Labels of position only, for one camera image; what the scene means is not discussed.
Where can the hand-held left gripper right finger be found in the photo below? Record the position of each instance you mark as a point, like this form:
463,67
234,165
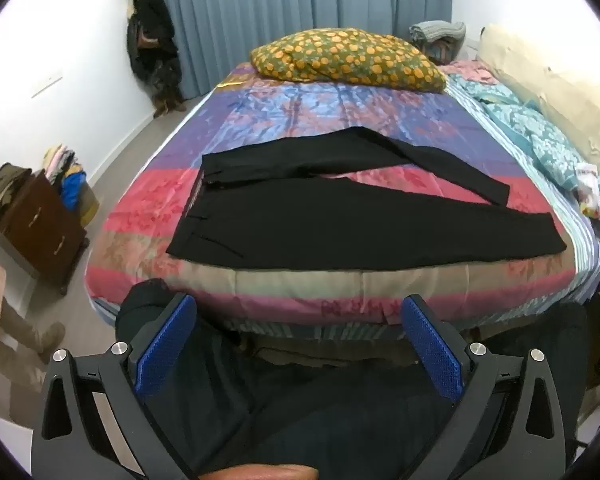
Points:
432,355

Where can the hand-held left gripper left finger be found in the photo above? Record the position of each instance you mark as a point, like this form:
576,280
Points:
165,355

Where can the black pants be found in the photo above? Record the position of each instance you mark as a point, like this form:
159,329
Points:
330,225

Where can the person's left hand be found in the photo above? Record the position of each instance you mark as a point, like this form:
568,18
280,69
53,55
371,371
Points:
260,474

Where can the person's dark trouser legs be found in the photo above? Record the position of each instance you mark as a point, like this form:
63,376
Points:
290,410

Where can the colourful printed bag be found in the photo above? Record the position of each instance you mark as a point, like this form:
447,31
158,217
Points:
592,195

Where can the brown wooden nightstand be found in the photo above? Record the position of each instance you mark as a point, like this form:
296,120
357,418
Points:
40,225

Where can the pile of mixed clothes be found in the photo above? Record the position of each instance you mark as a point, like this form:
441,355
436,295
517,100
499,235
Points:
72,185

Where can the camouflage cloth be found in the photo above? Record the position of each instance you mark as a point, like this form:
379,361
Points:
5,195

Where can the teal floral pillow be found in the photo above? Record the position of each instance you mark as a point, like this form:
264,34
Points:
530,125

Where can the brown boots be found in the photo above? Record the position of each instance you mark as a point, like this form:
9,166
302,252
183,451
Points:
163,106

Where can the cream pillow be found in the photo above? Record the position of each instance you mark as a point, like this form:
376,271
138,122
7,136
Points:
570,85

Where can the colourful satin quilt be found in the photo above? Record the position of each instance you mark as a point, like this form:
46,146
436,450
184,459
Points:
330,105

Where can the pink cloth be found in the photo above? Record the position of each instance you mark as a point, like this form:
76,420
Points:
467,71

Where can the orange floral green pillow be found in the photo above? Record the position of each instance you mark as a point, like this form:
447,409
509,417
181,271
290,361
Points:
350,55

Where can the grey folded clothes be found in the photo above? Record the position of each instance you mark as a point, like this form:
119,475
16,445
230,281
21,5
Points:
437,30

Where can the blue-grey curtain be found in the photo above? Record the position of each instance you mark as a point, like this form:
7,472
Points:
280,0

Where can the black bag on wall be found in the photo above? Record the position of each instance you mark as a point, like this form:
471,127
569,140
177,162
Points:
150,20

